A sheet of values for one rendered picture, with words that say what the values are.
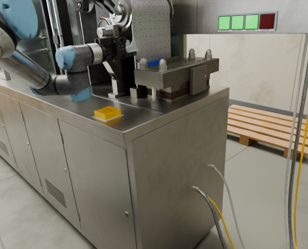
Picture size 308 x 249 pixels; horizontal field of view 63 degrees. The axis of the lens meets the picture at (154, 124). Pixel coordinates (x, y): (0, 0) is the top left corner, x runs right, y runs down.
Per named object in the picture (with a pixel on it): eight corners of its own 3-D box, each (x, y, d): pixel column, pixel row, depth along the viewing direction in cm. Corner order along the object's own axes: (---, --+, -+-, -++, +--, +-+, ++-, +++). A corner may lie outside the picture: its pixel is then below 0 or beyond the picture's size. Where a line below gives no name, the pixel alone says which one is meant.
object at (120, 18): (110, 1, 103) (122, 3, 99) (114, 1, 105) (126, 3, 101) (110, 20, 107) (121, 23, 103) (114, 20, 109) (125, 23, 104)
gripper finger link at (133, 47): (144, 38, 105) (127, 40, 99) (145, 53, 107) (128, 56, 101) (139, 38, 107) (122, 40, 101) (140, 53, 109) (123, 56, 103)
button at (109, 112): (94, 116, 92) (93, 110, 91) (109, 111, 97) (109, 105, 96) (105, 121, 88) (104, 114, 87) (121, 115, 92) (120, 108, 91)
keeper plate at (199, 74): (189, 94, 109) (189, 68, 104) (202, 89, 115) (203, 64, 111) (194, 95, 107) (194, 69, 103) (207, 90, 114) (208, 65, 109)
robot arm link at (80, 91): (69, 96, 99) (63, 68, 95) (96, 96, 97) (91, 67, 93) (58, 103, 92) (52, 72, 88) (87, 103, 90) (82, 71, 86)
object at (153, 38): (134, 68, 110) (131, 22, 103) (170, 61, 125) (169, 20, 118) (135, 68, 109) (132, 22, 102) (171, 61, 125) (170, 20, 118)
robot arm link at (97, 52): (95, 65, 91) (83, 64, 96) (105, 63, 94) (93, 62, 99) (92, 44, 88) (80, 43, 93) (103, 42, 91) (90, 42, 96)
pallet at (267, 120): (335, 135, 263) (338, 126, 258) (304, 167, 213) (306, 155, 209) (234, 110, 346) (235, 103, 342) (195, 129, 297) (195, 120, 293)
